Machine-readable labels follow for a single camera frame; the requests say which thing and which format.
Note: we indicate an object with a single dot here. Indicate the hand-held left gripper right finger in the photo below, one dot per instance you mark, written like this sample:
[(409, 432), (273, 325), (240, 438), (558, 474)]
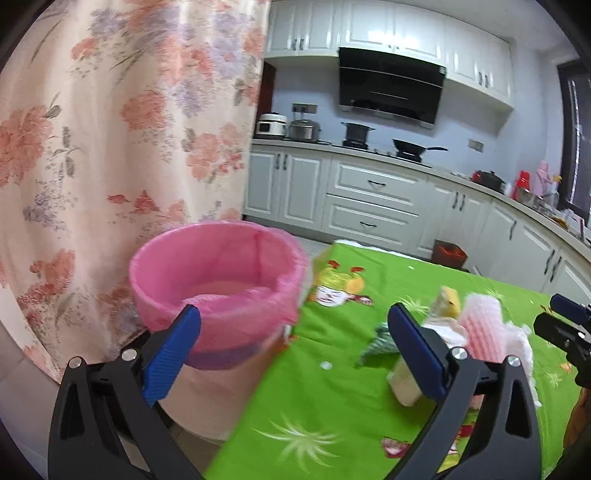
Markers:
[(415, 355)]

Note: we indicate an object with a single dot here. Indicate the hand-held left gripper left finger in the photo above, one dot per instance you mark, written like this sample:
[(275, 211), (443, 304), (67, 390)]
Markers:
[(173, 355)]

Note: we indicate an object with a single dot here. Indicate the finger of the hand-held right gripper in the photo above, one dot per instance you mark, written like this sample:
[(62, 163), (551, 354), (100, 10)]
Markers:
[(554, 328), (568, 307)]

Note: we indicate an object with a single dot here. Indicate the green striped rag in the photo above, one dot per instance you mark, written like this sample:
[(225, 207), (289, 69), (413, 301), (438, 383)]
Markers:
[(378, 346)]

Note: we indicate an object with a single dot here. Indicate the yellow sponge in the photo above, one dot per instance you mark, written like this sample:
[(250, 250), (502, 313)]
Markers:
[(448, 302)]

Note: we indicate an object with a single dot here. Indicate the pink lined trash bin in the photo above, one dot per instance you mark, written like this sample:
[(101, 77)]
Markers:
[(221, 277)]

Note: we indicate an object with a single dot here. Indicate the person's right hand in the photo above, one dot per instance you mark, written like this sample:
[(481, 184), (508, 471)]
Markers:
[(579, 415)]

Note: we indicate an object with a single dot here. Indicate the white foam block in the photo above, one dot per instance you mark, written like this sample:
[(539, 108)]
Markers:
[(406, 387)]

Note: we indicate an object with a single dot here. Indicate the white crumpled paper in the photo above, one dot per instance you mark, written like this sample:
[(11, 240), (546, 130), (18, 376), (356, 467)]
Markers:
[(450, 333)]

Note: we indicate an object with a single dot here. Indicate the pink foam fruit net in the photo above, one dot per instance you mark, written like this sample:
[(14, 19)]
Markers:
[(485, 327)]

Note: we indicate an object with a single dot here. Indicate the green cartoon tablecloth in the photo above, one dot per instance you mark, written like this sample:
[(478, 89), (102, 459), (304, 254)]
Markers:
[(332, 392)]

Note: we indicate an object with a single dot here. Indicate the dark floor bin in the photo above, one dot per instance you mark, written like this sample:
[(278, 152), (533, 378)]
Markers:
[(450, 254)]

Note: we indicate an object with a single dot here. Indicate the steel bowl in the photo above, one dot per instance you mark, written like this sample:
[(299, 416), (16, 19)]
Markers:
[(531, 198)]

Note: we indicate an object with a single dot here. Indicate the pink thermos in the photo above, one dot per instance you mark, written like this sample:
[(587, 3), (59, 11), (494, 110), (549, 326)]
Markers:
[(543, 175)]

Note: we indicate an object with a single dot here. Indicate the red container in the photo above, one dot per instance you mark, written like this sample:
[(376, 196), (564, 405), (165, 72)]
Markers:
[(522, 181)]

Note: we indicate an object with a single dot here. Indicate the dark red pot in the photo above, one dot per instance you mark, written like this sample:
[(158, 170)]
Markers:
[(488, 181)]

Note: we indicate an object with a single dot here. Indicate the white lower cabinets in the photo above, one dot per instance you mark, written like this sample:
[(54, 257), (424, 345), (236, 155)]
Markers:
[(369, 194)]

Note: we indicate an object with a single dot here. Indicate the white cabinets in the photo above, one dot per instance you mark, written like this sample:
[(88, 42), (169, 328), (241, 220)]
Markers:
[(392, 27), (369, 194)]

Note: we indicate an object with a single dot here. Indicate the dark framed window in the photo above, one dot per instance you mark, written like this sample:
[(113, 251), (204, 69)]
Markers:
[(575, 138)]

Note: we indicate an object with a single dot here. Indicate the black gas stove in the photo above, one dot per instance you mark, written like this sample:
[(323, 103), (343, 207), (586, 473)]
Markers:
[(383, 151)]

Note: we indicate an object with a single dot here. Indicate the black frying pan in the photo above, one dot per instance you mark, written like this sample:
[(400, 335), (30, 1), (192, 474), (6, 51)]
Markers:
[(408, 147)]

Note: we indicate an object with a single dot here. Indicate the floral curtain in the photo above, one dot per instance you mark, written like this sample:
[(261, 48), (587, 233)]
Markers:
[(115, 138)]

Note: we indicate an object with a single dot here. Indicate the black cooking pot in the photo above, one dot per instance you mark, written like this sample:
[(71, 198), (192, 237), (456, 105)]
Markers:
[(358, 134)]

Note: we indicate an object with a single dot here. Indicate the white rice cooker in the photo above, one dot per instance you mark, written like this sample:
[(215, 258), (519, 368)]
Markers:
[(271, 127)]

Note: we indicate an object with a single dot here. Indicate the silver pressure cooker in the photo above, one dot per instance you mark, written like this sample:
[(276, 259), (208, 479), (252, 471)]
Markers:
[(304, 130)]

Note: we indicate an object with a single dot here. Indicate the black range hood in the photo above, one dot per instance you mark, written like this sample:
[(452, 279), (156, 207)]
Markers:
[(392, 83)]

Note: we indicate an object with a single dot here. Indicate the white upper cabinets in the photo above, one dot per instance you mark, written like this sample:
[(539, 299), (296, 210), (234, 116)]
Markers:
[(392, 27)]

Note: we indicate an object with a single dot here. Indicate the grey wall socket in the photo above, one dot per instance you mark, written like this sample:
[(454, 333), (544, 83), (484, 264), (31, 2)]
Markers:
[(476, 145), (304, 108)]

